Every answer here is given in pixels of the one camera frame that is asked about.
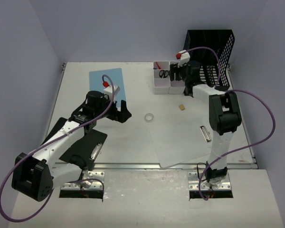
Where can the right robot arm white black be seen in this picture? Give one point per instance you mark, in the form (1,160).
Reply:
(224,114)

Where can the left white divided organizer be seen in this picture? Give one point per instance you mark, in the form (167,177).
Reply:
(161,85)

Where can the yellow eraser block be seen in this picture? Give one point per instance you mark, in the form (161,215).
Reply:
(182,107)

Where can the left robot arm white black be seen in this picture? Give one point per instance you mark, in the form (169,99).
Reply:
(36,176)

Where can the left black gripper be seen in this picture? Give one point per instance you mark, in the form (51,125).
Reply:
(118,113)

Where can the right white divided organizer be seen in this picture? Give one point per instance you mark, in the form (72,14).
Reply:
(176,87)

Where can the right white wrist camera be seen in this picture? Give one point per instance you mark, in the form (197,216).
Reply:
(183,57)

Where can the black mesh file rack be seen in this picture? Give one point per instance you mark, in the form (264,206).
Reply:
(212,49)

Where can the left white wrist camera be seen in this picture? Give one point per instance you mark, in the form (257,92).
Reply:
(110,90)

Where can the black clipboard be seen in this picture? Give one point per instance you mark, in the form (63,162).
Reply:
(80,152)

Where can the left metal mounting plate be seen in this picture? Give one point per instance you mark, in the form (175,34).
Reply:
(91,180)

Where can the white clear clipboard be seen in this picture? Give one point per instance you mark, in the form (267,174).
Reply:
(178,143)

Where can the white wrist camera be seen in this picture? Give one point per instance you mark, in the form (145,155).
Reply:
(183,57)
(110,90)

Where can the aluminium rail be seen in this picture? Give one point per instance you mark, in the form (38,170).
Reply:
(156,166)

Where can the black handled scissors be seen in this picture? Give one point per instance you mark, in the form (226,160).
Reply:
(164,73)

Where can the clear tape roll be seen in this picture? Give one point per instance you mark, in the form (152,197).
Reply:
(149,117)

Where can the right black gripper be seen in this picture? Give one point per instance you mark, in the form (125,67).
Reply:
(175,69)

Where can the white divided organizer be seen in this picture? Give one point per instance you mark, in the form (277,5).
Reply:
(161,85)
(176,87)

